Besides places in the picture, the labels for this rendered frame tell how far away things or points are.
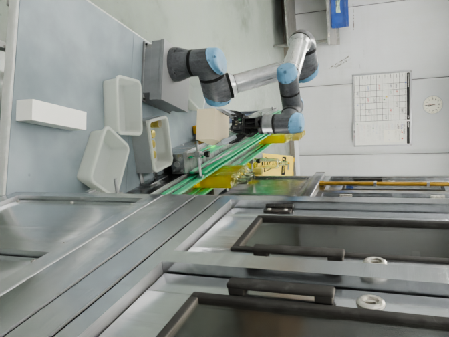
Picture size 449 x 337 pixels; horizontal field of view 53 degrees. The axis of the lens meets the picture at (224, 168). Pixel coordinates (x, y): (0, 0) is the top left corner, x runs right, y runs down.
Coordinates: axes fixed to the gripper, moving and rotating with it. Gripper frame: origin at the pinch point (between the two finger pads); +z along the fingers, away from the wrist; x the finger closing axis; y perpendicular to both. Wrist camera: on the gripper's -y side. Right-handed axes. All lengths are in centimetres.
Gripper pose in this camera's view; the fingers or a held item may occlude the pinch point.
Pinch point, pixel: (216, 127)
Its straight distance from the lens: 181.8
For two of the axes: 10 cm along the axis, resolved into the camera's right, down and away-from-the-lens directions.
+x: -0.3, 10.0, -0.9
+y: -3.7, -0.9, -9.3
